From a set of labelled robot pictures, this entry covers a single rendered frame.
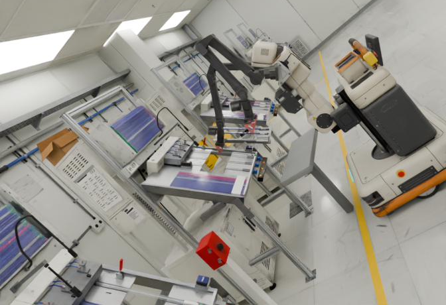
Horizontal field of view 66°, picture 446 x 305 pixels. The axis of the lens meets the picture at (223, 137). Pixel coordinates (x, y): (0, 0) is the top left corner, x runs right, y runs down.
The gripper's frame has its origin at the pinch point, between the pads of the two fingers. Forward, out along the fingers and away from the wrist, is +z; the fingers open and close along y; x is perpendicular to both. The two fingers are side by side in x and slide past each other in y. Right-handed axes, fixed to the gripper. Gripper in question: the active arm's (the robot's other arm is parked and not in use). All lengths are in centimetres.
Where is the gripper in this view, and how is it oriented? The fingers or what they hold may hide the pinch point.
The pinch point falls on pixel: (220, 152)
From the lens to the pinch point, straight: 279.2
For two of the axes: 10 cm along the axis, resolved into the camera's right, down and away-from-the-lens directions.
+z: -0.2, 9.2, 4.0
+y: -2.1, 3.9, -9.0
